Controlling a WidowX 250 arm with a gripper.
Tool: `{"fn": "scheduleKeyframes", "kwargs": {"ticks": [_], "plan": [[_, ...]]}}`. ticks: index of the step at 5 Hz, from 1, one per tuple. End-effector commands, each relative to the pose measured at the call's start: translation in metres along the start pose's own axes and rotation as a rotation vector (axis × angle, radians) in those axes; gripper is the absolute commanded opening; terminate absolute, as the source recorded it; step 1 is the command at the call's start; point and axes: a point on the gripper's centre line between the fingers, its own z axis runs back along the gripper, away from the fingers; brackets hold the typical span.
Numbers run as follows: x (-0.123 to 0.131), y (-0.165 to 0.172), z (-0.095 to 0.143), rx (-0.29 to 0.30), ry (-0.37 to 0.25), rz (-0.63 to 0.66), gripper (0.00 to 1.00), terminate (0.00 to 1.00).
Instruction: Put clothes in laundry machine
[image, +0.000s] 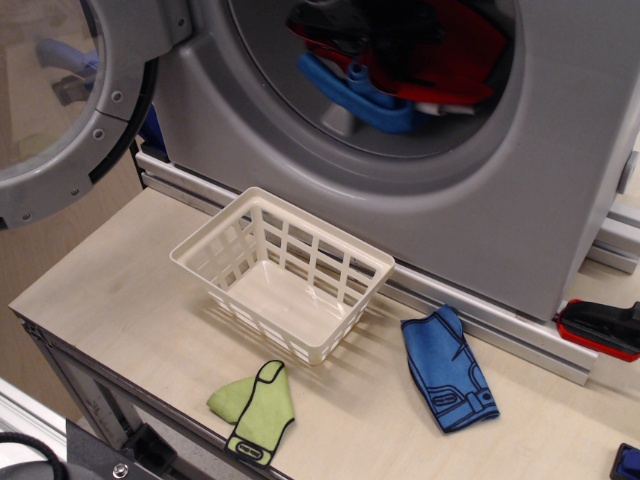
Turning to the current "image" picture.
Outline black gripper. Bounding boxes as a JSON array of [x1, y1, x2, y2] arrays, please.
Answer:
[[287, 1, 445, 65]]

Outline blue cloth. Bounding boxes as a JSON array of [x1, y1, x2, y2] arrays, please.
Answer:
[[297, 53, 429, 134]]

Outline red cloth shirt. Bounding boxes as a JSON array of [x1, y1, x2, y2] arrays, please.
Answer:
[[287, 1, 509, 105]]

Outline white plastic laundry basket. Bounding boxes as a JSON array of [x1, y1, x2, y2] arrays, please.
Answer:
[[170, 187, 395, 365]]

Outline white cloth piece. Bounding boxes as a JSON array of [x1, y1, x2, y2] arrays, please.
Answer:
[[413, 102, 477, 117]]

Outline grey toy washing machine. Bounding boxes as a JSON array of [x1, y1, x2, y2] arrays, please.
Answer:
[[154, 1, 639, 320]]

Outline round grey machine door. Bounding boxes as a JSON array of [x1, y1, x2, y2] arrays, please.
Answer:
[[1, 1, 172, 230]]

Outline blue clamp behind door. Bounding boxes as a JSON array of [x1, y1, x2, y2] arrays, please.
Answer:
[[138, 105, 167, 154]]

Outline blue cloth jeans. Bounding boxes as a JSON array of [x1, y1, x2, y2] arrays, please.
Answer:
[[401, 305, 500, 434]]

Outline red and black clamp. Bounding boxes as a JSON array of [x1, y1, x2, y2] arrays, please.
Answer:
[[556, 299, 639, 362]]

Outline green cloth sock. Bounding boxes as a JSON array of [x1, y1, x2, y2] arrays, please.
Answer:
[[206, 360, 295, 469]]

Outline blue and black block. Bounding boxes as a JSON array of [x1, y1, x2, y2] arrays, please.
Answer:
[[609, 443, 640, 480]]

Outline aluminium extrusion rail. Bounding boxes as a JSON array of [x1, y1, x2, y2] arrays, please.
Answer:
[[134, 150, 640, 387]]

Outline metal table frame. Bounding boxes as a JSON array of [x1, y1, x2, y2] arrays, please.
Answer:
[[21, 317, 287, 479]]

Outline black bracket with bolt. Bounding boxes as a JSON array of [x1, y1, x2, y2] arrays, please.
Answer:
[[64, 420, 177, 479]]

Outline black cable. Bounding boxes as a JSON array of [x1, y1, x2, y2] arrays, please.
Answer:
[[0, 432, 66, 480]]

